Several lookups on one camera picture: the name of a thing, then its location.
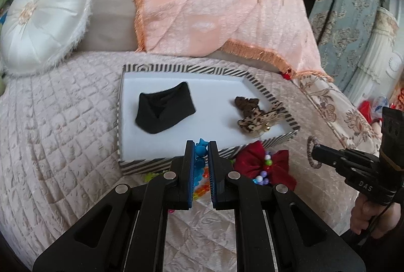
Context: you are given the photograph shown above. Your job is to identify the rainbow bead bracelet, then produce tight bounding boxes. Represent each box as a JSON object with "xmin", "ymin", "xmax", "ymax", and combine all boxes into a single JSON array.
[{"xmin": 142, "ymin": 166, "xmax": 216, "ymax": 214}]

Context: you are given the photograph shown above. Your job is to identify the multicolour round bead bracelet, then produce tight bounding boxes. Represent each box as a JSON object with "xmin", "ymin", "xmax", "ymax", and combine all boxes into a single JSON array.
[{"xmin": 252, "ymin": 151, "xmax": 274, "ymax": 186}]

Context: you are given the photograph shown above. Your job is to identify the blue bead bracelet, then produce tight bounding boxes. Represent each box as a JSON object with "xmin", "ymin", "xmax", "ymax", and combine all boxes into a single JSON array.
[{"xmin": 194, "ymin": 139, "xmax": 209, "ymax": 194}]

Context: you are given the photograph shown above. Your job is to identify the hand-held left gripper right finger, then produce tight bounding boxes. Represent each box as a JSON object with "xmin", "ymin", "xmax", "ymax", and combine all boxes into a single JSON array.
[{"xmin": 208, "ymin": 140, "xmax": 367, "ymax": 272}]

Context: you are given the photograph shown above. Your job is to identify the red scrunchie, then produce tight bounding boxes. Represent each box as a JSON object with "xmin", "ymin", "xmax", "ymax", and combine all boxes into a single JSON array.
[{"xmin": 233, "ymin": 141, "xmax": 298, "ymax": 191}]

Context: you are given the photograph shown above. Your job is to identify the red packet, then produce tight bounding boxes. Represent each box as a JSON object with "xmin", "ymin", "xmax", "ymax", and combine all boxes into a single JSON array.
[{"xmin": 358, "ymin": 95, "xmax": 392, "ymax": 135}]

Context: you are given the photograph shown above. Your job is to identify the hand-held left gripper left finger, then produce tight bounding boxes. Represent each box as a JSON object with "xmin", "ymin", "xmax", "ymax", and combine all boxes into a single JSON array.
[{"xmin": 32, "ymin": 140, "xmax": 194, "ymax": 272}]

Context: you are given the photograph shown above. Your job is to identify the beige floral cloth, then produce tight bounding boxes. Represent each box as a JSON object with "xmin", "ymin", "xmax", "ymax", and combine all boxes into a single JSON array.
[{"xmin": 296, "ymin": 73, "xmax": 383, "ymax": 156}]

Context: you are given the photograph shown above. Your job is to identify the peach fringed blanket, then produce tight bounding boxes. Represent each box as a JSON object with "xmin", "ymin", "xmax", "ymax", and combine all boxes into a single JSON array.
[{"xmin": 133, "ymin": 0, "xmax": 334, "ymax": 83}]

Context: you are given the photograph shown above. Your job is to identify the white round satin cushion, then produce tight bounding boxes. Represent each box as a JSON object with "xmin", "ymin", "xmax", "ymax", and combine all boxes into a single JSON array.
[{"xmin": 0, "ymin": 0, "xmax": 97, "ymax": 76}]

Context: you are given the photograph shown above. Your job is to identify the person's right hand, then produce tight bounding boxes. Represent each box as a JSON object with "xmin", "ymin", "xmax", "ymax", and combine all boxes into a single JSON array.
[{"xmin": 350, "ymin": 193, "xmax": 404, "ymax": 237}]

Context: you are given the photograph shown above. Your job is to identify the leopard print hair clip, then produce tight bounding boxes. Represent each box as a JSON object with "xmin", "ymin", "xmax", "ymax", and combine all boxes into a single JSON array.
[{"xmin": 237, "ymin": 102, "xmax": 284, "ymax": 135}]

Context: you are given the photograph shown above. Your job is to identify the beige cushion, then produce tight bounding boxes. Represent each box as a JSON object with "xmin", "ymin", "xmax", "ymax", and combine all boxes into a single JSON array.
[{"xmin": 30, "ymin": 0, "xmax": 158, "ymax": 53}]

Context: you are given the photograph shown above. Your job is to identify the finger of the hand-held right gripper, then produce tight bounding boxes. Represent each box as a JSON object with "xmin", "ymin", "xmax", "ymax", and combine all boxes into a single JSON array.
[
  {"xmin": 312, "ymin": 145, "xmax": 348, "ymax": 158},
  {"xmin": 311, "ymin": 154, "xmax": 343, "ymax": 172}
]

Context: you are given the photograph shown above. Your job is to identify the white ornate furniture post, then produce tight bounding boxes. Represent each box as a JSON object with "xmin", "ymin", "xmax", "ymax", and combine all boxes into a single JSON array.
[{"xmin": 342, "ymin": 6, "xmax": 404, "ymax": 108}]

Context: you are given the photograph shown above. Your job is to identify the striped box with white foam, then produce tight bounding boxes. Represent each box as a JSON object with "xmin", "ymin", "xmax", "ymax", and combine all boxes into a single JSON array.
[{"xmin": 117, "ymin": 63, "xmax": 300, "ymax": 176}]

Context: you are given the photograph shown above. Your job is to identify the brown scrunchie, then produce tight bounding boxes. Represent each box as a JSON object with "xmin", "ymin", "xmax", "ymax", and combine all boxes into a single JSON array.
[{"xmin": 234, "ymin": 96, "xmax": 261, "ymax": 117}]

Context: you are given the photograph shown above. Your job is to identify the black cloth pouch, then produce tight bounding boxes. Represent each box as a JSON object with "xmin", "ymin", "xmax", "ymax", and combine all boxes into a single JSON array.
[{"xmin": 135, "ymin": 82, "xmax": 198, "ymax": 134}]

